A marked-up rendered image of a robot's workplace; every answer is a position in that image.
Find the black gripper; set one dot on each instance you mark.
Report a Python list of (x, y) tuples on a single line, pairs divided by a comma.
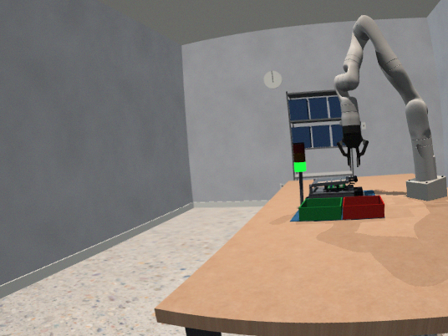
[(352, 138)]

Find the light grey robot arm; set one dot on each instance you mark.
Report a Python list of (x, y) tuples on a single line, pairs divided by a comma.
[(416, 110)]

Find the red bin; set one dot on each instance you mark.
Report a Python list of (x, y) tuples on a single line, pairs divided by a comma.
[(363, 208)]

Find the green open tray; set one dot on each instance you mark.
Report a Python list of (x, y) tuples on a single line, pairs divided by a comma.
[(328, 209)]

